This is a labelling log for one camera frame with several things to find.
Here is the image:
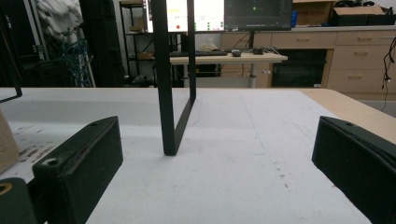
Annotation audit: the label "small black shelf stand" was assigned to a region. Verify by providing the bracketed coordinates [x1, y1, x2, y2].
[0, 0, 197, 157]

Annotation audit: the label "dark computer monitor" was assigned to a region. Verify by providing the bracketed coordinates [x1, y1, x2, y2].
[223, 0, 293, 32]

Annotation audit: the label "light wooden drawer cabinet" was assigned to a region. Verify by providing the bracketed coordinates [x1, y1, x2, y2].
[221, 25, 396, 101]

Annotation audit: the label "black hanging cable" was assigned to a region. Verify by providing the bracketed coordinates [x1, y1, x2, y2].
[380, 33, 396, 113]

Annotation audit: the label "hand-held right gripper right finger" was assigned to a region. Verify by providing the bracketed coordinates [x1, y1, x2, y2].
[311, 115, 396, 224]

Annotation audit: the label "black metal rack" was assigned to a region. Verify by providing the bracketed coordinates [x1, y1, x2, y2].
[119, 0, 157, 86]

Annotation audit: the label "blue cable bundle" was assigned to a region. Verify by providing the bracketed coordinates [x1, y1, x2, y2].
[60, 37, 95, 89]

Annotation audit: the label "white cloth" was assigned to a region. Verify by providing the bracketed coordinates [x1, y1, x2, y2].
[35, 0, 84, 44]

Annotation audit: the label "open cardboard box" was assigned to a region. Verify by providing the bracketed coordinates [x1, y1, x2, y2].
[330, 5, 396, 27]

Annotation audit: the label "white table mat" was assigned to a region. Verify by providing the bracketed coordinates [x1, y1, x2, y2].
[0, 87, 372, 224]

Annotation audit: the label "light wooden desk white legs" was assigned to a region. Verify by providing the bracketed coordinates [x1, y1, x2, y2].
[169, 51, 289, 89]

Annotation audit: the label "black keyboard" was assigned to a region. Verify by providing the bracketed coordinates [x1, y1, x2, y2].
[169, 49, 229, 58]

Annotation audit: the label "red-lidded spice jar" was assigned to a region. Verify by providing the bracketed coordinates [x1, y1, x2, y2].
[0, 107, 21, 175]

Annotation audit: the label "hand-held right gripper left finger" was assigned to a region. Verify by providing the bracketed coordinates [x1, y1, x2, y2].
[32, 115, 124, 224]

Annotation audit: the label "bright computer monitor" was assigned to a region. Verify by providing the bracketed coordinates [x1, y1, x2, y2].
[145, 0, 226, 34]

